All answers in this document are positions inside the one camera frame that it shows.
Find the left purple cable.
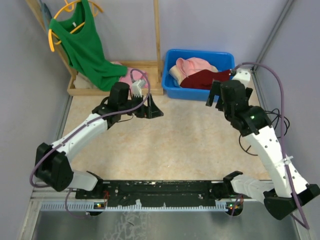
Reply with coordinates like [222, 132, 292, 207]
[29, 68, 152, 221]

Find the blue plastic bin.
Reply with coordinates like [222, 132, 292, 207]
[162, 49, 235, 101]

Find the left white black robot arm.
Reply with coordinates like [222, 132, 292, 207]
[33, 80, 164, 199]

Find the black wire hat stand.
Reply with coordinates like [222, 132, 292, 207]
[238, 108, 291, 157]

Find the dark red bucket hat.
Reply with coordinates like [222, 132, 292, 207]
[180, 69, 231, 90]

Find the wooden clothes rack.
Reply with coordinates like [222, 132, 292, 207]
[25, 0, 166, 97]

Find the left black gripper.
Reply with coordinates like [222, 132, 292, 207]
[119, 93, 164, 120]

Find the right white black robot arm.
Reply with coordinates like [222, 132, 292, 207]
[206, 70, 320, 220]

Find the teal clothes hanger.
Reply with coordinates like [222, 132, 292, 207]
[39, 0, 52, 33]

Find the purple cable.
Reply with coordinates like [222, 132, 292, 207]
[232, 62, 311, 230]
[29, 68, 152, 221]

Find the pink bucket hat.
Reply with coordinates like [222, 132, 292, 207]
[175, 57, 217, 78]

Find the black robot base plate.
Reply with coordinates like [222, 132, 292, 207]
[75, 180, 245, 215]

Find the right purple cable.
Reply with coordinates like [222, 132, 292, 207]
[232, 62, 311, 230]

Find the green tank top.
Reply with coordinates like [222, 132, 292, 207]
[49, 0, 128, 92]

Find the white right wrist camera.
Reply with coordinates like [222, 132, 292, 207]
[232, 69, 251, 85]

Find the beige bucket hat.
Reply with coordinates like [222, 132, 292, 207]
[169, 65, 218, 87]

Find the pink crumpled garment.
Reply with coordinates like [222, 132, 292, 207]
[119, 67, 148, 88]

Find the yellow clothes hanger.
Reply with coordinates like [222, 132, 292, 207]
[47, 0, 105, 53]

